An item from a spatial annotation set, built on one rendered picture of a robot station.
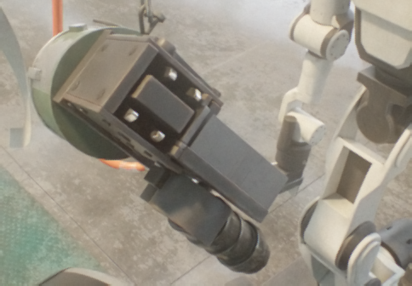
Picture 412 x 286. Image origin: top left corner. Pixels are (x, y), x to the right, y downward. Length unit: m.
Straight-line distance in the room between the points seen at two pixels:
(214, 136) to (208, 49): 2.87
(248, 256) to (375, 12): 0.67
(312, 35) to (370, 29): 0.20
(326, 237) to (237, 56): 1.98
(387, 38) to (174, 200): 0.76
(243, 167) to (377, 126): 0.84
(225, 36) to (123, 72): 3.03
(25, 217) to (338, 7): 1.58
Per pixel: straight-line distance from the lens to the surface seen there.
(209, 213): 0.56
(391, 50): 1.24
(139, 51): 0.52
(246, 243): 0.68
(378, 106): 1.35
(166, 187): 0.58
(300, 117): 1.55
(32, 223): 2.47
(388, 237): 1.94
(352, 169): 1.47
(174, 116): 0.52
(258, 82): 3.14
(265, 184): 0.58
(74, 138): 0.64
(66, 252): 2.34
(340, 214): 1.46
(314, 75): 1.48
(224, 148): 0.54
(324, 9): 1.40
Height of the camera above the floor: 1.77
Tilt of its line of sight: 39 degrees down
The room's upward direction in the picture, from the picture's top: straight up
